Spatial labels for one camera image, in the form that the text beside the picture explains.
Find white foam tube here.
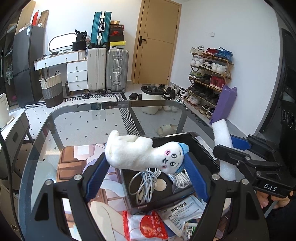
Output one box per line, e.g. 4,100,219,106
212,119,236,181

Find white medicine sachet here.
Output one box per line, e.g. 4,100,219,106
157,195,205,237

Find bagged white striped rope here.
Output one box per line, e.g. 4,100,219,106
167,172,193,189

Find white plush toy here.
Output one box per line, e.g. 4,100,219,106
105,130,189,174

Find light blue cable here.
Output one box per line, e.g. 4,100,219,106
128,167,163,205

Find red white balloon glue pack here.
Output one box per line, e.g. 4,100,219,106
122,211,169,240

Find green white medicine pack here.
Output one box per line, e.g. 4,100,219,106
182,222,198,241

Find person's right hand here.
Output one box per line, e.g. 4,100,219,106
256,191,290,209

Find black cardboard box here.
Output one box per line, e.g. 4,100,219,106
117,132,219,214

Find purple paper bag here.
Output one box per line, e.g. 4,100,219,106
210,85,237,124

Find grey side cabinet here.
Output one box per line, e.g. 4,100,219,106
1,109,30,171

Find beige slipper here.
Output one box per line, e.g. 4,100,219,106
157,124,178,137

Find woven laundry basket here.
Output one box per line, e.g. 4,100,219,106
39,70,64,108

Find wooden shoe rack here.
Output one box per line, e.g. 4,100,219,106
187,45,233,119

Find white trash bin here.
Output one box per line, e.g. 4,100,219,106
141,85,165,115

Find white drawer desk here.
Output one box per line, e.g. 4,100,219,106
34,50,88,91

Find white suitcase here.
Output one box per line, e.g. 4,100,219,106
87,48,106,91

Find silver suitcase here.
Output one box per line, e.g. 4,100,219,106
106,49,129,93

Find black handbag on desk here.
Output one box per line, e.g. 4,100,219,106
72,30,87,51

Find teal suitcase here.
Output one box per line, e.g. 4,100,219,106
91,11,111,47

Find black refrigerator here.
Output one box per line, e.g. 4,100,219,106
13,26,45,108

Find wooden door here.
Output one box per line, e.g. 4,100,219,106
131,1,182,84

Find stacked shoe boxes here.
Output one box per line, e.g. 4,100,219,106
109,20,126,49

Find oval black frame mirror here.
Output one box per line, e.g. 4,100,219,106
48,33,76,53

